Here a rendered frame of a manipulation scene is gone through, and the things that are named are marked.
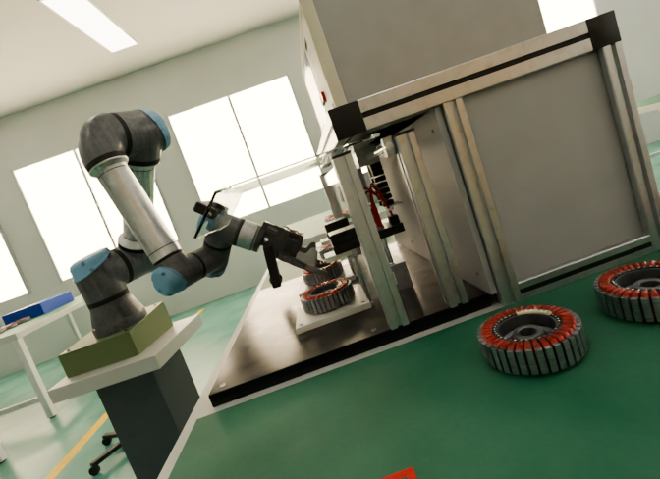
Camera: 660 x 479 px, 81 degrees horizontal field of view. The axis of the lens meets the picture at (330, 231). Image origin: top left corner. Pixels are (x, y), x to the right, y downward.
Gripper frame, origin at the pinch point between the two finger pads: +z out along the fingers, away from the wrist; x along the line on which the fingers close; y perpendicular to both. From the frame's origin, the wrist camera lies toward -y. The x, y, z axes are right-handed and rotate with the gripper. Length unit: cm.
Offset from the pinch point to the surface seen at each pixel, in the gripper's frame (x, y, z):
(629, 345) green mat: -65, 14, 26
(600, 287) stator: -58, 19, 27
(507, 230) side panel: -45, 23, 19
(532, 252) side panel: -45, 21, 25
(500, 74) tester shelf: -46, 44, 9
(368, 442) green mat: -65, -4, 3
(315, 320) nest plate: -31.2, -4.3, -2.0
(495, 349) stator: -62, 9, 14
